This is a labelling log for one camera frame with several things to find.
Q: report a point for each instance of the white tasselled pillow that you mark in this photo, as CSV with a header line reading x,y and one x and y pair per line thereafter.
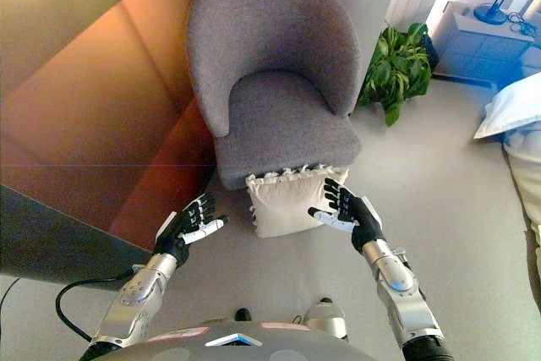
x,y
287,204

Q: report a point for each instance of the grey robot torso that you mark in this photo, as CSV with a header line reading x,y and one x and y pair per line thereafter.
x,y
236,346

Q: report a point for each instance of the bed with white duvet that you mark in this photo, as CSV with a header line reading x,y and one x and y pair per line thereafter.
x,y
526,179

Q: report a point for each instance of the silver right robot leg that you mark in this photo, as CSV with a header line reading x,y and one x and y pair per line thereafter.
x,y
327,321

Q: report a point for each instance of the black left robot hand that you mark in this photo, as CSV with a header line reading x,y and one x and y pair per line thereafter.
x,y
186,225

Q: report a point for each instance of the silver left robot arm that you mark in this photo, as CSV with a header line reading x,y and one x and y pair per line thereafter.
x,y
135,297

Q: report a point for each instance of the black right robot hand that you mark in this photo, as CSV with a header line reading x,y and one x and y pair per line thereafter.
x,y
359,219

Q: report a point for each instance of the white nightstand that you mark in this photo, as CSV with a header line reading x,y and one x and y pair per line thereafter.
x,y
477,50

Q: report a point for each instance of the green potted plant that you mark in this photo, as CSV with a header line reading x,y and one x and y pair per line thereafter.
x,y
395,67

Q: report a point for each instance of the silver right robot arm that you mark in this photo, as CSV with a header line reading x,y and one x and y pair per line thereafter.
x,y
401,289

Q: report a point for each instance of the dark grey desk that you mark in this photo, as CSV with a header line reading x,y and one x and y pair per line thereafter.
x,y
55,242

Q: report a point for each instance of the white bed pillow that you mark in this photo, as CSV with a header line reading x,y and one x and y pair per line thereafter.
x,y
513,105

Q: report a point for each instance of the grey fabric armchair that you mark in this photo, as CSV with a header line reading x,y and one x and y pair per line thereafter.
x,y
270,61

